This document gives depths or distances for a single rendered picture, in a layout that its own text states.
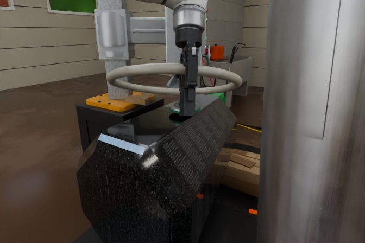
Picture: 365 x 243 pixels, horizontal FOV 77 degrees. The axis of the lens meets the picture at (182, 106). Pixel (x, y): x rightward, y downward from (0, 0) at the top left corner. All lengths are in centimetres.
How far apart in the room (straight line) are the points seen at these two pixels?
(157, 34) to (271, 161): 196
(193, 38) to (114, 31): 147
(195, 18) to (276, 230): 55
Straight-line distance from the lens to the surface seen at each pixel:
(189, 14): 65
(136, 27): 210
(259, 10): 636
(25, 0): 749
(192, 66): 59
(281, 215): 18
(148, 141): 120
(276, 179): 17
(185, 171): 124
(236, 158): 228
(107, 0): 216
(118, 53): 208
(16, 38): 730
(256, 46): 635
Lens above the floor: 138
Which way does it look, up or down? 18 degrees down
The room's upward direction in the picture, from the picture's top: straight up
